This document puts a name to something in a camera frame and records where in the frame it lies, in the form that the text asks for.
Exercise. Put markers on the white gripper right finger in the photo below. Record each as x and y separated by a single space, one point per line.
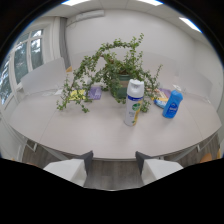
156 168

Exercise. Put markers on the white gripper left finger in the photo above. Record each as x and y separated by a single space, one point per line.
71 168

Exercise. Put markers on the white Dettol spray can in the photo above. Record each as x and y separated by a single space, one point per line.
133 103

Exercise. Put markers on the blue soap bottle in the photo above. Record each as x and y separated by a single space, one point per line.
172 104

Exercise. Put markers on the colourful flat packet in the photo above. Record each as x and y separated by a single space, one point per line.
161 97

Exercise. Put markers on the yellow paper packet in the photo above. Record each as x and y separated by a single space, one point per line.
77 94

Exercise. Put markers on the purple book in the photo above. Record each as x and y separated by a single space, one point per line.
95 92

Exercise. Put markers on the dark green plant pot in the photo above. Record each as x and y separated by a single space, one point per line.
122 87

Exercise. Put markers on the white desk divider panel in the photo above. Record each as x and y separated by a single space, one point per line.
43 76

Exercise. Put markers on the green trailing potted plant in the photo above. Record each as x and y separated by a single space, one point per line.
113 68

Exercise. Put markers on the ceiling light panel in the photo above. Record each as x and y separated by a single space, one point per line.
150 2
190 24
74 2

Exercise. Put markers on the window with white frame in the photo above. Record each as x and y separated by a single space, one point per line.
20 65

